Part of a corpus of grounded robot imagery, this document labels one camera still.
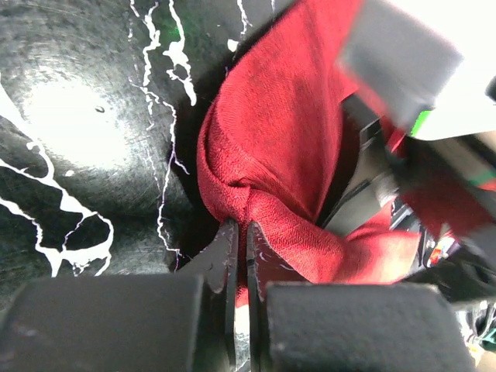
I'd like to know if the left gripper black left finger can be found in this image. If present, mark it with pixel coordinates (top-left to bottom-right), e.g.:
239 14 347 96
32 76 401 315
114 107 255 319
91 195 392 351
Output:
1 220 239 371

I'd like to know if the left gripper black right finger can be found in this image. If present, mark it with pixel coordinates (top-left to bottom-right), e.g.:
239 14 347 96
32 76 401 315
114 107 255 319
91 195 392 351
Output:
246 223 475 371

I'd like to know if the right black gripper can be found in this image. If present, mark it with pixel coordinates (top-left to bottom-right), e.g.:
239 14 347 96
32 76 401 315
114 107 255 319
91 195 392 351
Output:
337 1 495 302

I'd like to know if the dark red cloth napkin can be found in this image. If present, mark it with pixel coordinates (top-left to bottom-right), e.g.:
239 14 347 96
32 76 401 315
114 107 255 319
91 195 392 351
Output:
196 0 496 309

